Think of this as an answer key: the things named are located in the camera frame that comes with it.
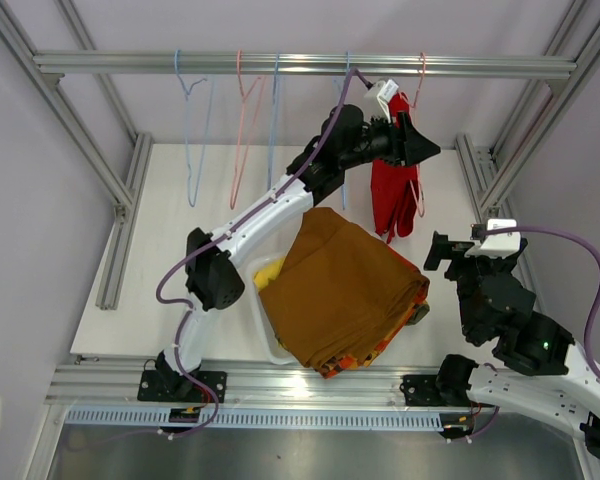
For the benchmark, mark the pink hanger of yellow camouflage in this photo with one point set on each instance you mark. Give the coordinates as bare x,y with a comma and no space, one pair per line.
251,101

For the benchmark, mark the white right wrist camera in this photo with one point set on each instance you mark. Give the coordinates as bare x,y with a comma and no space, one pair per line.
492,244

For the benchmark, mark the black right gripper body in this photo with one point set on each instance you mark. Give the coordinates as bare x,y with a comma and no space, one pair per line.
466,271

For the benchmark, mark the orange brown camouflage trousers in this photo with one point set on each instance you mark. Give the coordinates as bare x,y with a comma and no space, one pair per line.
335,314

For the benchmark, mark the yellow trousers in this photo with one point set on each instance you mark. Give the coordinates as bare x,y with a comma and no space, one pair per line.
268,272

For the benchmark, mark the blue hanger of orange camouflage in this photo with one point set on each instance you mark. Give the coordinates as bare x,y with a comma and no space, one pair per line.
273,120

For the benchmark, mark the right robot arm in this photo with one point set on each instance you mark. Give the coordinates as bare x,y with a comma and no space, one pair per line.
495,306

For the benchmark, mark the slotted cable duct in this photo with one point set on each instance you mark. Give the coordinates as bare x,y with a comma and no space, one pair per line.
392,420

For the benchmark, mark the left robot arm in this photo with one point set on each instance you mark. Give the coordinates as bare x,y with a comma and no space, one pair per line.
213,283

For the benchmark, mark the red trousers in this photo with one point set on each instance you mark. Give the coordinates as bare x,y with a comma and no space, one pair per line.
395,189

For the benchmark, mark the white plastic basket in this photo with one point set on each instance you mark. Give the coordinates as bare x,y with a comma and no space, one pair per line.
275,354

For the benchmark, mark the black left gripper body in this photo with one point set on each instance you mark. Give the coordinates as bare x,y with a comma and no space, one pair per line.
380,143

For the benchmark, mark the aluminium frame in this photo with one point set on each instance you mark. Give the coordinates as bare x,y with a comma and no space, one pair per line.
111,327

